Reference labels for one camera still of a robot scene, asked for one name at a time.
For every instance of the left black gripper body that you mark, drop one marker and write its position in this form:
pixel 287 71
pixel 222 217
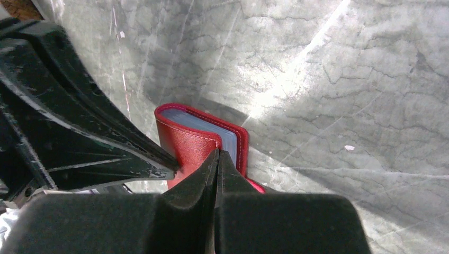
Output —
pixel 21 169

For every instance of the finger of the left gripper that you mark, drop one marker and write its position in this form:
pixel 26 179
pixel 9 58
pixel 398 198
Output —
pixel 40 66
pixel 75 162

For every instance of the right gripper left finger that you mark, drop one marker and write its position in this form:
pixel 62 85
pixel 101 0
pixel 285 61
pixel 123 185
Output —
pixel 177 221

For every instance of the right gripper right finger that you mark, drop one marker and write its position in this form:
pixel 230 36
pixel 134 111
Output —
pixel 248 221

